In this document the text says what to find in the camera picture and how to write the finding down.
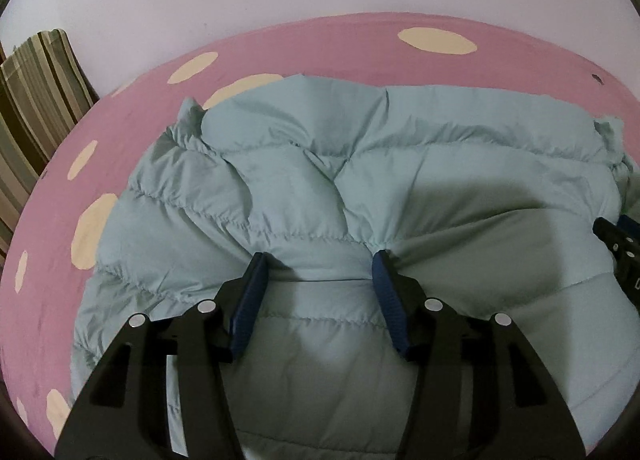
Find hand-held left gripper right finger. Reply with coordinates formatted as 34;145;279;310
371;249;587;460

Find striped cushion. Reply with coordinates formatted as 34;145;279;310
0;28;101;257

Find pink dotted bed sheet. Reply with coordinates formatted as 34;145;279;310
0;12;640;460

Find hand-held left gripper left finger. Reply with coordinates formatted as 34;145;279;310
54;252;269;460

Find light blue puffer jacket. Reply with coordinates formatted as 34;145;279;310
70;74;640;460

